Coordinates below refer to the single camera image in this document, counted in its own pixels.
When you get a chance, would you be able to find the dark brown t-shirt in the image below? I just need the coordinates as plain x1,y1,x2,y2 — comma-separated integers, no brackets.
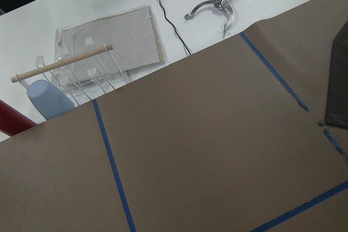
325,24,347,128

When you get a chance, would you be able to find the brown paper table cover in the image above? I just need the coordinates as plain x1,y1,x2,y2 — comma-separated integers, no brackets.
1,0,347,231

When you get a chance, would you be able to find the cardboard in plastic sleeve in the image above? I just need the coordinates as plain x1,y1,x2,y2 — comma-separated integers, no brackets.
52,5,165,84

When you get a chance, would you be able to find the metal reacher grabber tool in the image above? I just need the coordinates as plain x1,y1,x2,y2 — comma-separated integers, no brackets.
184,0,234,37

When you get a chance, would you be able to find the blue tape cross line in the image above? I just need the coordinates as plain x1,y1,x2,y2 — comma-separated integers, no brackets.
238,32,310,112

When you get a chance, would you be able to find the light blue plastic cup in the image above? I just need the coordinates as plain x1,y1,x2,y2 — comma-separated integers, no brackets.
27,79,75,120

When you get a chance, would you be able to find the blue tape grid line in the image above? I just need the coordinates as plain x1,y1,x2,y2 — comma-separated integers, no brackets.
92,99,136,232

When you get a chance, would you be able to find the red cylinder bottle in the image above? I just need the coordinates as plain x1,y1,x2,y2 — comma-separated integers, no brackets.
1,100,37,136

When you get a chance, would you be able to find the black cable on table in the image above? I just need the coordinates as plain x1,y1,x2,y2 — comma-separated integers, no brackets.
151,0,192,56

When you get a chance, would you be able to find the clear wire rack wooden dowel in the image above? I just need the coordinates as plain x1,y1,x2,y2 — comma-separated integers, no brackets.
10,37,130,106

